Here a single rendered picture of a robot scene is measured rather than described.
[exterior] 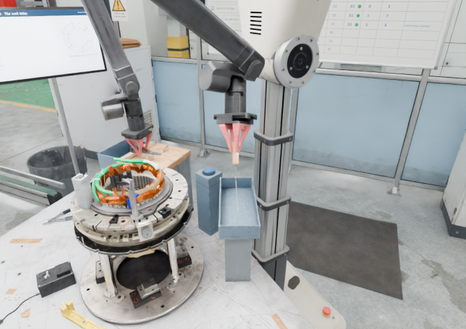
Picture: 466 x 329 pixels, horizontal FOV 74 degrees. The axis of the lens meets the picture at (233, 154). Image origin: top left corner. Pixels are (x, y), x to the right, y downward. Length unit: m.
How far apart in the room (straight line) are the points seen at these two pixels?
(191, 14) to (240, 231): 0.52
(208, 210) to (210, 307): 0.33
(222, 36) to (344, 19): 2.14
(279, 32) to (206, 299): 0.79
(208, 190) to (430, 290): 1.68
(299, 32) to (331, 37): 1.90
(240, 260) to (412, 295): 1.49
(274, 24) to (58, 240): 1.07
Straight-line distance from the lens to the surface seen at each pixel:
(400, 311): 2.19
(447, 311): 2.32
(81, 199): 0.89
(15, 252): 1.39
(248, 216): 0.91
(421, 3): 2.79
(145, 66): 3.36
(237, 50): 0.74
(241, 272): 1.03
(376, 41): 2.79
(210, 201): 1.13
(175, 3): 0.64
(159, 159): 1.16
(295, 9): 0.87
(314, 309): 1.70
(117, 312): 1.02
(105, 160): 1.27
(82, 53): 1.90
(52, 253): 1.32
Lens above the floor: 1.58
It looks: 26 degrees down
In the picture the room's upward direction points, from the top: straight up
